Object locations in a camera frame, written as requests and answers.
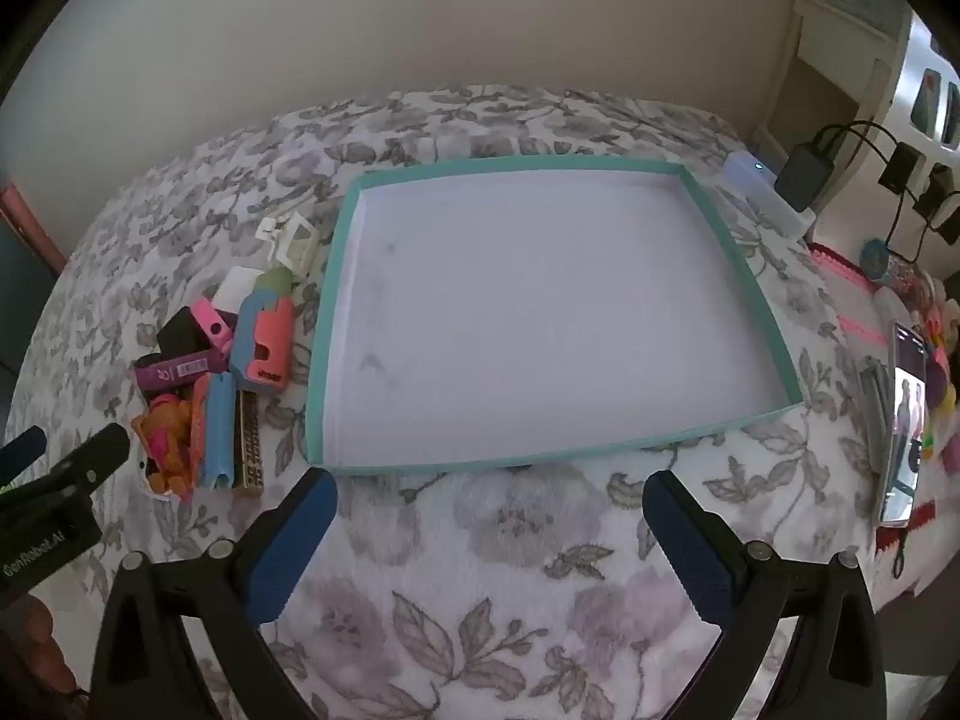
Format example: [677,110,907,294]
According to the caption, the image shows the smartphone on stand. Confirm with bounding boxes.
[878,322,926,528]

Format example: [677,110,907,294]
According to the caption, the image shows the teal shallow box tray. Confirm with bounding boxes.
[306,154,802,475]

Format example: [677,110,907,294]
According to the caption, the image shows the round blue lid jar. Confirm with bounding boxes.
[859,238,913,289]

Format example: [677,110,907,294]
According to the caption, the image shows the grey floral blanket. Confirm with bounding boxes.
[8,86,890,718]

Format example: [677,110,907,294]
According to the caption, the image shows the grey phone stand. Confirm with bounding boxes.
[859,356,890,475]

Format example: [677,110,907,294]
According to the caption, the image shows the pink white crochet mat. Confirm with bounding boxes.
[811,244,958,605]

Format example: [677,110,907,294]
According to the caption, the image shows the large blue coral case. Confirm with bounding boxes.
[229,288,295,395]

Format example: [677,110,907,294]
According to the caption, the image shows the black plugged charger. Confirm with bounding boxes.
[775,142,835,211]

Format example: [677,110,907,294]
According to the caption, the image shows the pink kids smartwatch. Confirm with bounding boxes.
[190,298,233,356]

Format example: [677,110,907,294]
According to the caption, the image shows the colourful bead toys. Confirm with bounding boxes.
[913,281,958,476]

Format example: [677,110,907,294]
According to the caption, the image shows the black power adapter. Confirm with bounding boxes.
[156,305,208,359]

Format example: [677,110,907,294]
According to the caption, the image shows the white power adapter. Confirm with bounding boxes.
[212,266,263,314]

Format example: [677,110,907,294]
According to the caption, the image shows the small blue coral case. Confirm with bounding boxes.
[190,372,236,489]

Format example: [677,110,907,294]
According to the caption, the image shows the person's left hand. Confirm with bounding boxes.
[2,595,76,718]

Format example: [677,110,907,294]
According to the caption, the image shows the purple translucent lighter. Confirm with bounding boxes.
[133,349,226,397]

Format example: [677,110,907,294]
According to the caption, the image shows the pink puppy toy figure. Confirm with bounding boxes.
[132,394,194,502]

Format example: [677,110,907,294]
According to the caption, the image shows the white power strip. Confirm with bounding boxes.
[721,149,815,241]

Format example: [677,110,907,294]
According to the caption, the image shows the white smartwatch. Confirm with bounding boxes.
[256,211,319,280]

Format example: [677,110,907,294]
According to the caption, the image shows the gold patterned lighter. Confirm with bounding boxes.
[235,390,263,496]

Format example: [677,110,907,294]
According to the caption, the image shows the white shelf unit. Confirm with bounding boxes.
[752,0,958,262]

